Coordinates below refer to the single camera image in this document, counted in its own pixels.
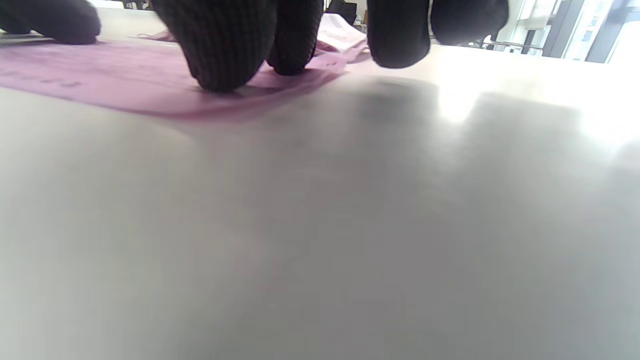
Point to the black office chair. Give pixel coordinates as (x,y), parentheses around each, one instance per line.
(345,10)

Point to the white paper invoice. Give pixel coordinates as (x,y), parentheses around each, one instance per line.
(340,32)

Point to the person's right hand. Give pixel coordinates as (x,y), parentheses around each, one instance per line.
(225,45)

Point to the dark grey pillar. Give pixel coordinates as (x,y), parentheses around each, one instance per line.
(607,30)

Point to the person's left hand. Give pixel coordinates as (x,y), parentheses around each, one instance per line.
(60,22)

